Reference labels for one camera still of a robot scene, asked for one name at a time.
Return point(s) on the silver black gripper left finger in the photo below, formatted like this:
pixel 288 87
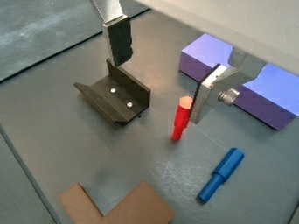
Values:
pixel 116 29

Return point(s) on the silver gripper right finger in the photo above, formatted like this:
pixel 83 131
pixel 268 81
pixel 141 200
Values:
pixel 216 87

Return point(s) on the brown T-shaped block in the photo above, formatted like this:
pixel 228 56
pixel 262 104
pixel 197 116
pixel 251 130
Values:
pixel 141 207

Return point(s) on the black angle fixture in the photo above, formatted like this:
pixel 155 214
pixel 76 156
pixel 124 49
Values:
pixel 119 95

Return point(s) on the red stepped peg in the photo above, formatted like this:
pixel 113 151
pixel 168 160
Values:
pixel 181 117

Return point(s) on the purple base block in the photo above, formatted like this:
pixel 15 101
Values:
pixel 270 97

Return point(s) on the blue stepped peg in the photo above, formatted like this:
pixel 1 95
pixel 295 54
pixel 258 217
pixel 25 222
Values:
pixel 220 174

